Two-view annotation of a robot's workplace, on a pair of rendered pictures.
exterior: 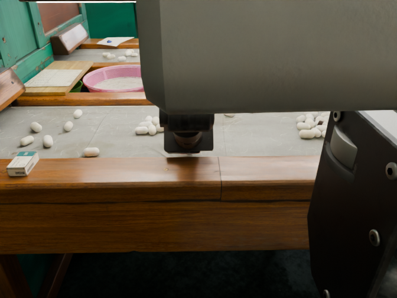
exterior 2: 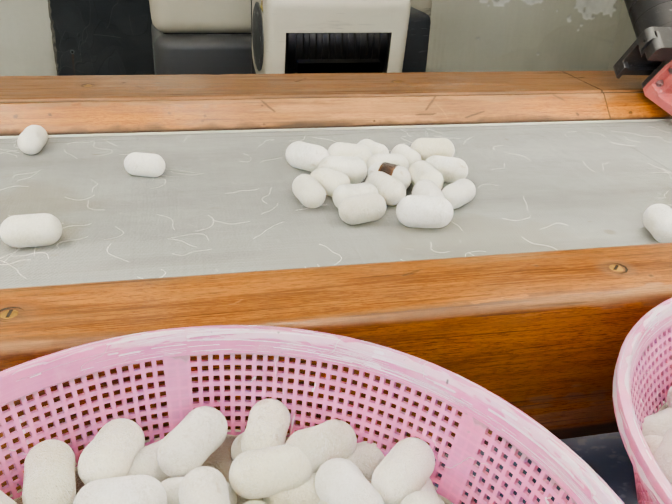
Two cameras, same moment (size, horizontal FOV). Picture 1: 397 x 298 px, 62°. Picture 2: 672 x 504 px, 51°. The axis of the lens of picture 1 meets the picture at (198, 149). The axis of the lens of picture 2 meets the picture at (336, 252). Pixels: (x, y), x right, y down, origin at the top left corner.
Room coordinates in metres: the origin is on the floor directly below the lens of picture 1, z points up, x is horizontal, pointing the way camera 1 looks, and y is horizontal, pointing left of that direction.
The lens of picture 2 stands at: (1.24, -0.46, 0.94)
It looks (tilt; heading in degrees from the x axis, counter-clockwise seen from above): 27 degrees down; 167
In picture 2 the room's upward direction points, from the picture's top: 3 degrees clockwise
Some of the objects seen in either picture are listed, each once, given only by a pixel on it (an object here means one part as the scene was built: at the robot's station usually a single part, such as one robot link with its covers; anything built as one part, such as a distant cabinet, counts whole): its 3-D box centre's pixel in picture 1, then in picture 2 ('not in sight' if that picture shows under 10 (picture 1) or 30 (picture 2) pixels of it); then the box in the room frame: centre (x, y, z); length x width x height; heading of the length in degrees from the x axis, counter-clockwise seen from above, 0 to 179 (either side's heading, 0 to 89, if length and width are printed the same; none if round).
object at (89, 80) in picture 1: (124, 89); not in sight; (1.10, 0.26, 0.72); 0.27 x 0.27 x 0.10
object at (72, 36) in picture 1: (71, 37); not in sight; (1.43, 0.53, 0.83); 0.30 x 0.06 x 0.07; 1
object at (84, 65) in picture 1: (59, 75); not in sight; (1.09, 0.47, 0.77); 0.33 x 0.15 x 0.01; 1
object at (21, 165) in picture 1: (23, 163); not in sight; (0.55, 0.35, 0.78); 0.06 x 0.04 x 0.02; 1
